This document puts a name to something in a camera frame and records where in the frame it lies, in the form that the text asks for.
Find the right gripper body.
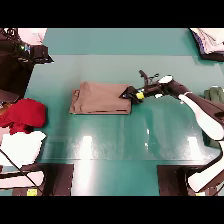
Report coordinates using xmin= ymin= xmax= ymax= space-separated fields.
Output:
xmin=132 ymin=83 xmax=165 ymax=101

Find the brown garment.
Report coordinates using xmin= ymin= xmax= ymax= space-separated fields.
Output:
xmin=68 ymin=81 xmax=134 ymax=116

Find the dark green garment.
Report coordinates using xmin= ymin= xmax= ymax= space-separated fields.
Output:
xmin=202 ymin=86 xmax=224 ymax=149

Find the pale pink garment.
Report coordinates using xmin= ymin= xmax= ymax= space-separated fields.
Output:
xmin=190 ymin=27 xmax=224 ymax=55

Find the red garment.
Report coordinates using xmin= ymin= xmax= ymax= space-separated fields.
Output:
xmin=0 ymin=98 xmax=47 ymax=136

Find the white garment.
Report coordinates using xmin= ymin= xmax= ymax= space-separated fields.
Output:
xmin=0 ymin=130 xmax=47 ymax=169

